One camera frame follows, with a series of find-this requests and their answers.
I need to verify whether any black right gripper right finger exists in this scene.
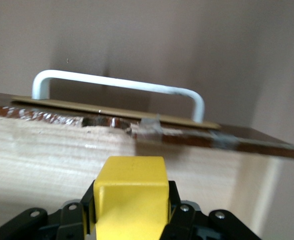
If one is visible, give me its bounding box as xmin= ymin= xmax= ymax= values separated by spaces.
xmin=161 ymin=179 xmax=264 ymax=240

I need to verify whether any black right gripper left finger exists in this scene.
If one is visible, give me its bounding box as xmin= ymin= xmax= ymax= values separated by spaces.
xmin=0 ymin=180 xmax=97 ymax=240

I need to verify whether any yellow block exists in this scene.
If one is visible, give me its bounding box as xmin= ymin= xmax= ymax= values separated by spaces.
xmin=93 ymin=156 xmax=173 ymax=240

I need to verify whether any wooden drawer with white handle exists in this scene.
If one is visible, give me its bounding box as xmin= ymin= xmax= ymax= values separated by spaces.
xmin=0 ymin=69 xmax=294 ymax=240

